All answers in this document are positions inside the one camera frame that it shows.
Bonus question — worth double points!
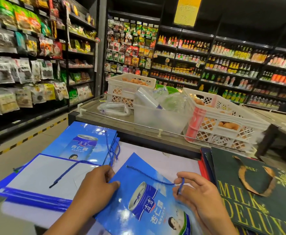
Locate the person's right hand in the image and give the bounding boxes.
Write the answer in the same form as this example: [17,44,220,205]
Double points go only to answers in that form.
[172,171,239,235]

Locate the person's left hand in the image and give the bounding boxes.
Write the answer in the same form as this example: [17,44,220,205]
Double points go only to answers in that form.
[70,165,121,215]

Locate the blue can-print gift bag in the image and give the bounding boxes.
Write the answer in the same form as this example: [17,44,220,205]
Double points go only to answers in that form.
[94,152,202,235]

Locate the person's left forearm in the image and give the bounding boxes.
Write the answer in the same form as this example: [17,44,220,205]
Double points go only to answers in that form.
[44,204,91,235]

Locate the red gift bag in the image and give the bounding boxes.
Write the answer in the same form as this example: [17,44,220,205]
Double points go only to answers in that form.
[198,158,211,182]

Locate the grey display counter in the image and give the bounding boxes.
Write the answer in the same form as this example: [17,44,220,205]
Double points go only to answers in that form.
[68,95,258,160]

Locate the stack of blue gift bags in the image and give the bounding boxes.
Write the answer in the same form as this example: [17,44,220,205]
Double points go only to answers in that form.
[0,121,121,213]

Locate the flat clear plastic bag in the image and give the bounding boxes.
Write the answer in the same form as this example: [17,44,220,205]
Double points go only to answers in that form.
[97,102,132,117]

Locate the translucent plastic bin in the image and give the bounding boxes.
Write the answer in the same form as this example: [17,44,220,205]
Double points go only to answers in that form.
[134,103,190,135]

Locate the dark green gift bag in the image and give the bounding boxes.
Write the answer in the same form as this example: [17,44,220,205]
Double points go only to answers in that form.
[210,147,286,235]

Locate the pile of brown eggs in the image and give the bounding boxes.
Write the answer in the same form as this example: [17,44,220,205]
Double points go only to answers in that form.
[189,94,247,150]

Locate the crumpled clear plastic bags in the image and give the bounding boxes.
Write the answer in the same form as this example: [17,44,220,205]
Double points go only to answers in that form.
[155,87,190,113]

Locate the roll of clear plastic bags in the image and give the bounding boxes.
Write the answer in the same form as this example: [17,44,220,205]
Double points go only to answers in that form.
[134,87,163,110]

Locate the small white plastic egg crate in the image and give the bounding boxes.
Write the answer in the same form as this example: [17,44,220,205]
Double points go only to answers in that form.
[107,73,157,110]

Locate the large white plastic egg crate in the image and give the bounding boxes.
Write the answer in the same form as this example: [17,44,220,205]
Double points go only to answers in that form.
[183,88,271,152]

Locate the black stand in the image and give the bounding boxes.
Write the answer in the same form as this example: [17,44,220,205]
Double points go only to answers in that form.
[255,123,279,158]

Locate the green plastic basin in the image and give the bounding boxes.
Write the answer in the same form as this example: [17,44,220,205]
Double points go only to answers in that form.
[155,84,179,95]

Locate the layer of pale eggs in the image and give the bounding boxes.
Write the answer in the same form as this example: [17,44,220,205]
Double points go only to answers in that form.
[121,77,152,87]

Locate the grey side counter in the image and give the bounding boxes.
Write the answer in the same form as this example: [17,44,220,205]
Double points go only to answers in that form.
[240,103,286,154]

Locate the rows of sauce bottles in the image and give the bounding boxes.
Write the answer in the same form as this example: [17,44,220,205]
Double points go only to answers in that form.
[150,34,286,110]

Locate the rack of hanging seasoning packets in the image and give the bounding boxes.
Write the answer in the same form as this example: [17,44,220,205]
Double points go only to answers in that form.
[104,17,159,80]

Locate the rows of shelved snack bags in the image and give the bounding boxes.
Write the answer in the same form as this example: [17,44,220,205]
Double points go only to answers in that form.
[67,5,97,103]

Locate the rows of hanging snack packets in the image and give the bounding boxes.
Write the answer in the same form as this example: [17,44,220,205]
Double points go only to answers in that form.
[0,0,70,117]

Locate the black snack shelf unit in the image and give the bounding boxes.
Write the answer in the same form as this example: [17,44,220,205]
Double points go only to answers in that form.
[0,0,100,148]

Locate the black bottle shelf unit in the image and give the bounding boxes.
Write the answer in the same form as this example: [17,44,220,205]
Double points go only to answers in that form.
[150,10,286,111]

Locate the yellow hanging sign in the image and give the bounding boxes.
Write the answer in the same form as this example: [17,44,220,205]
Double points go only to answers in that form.
[173,0,203,28]

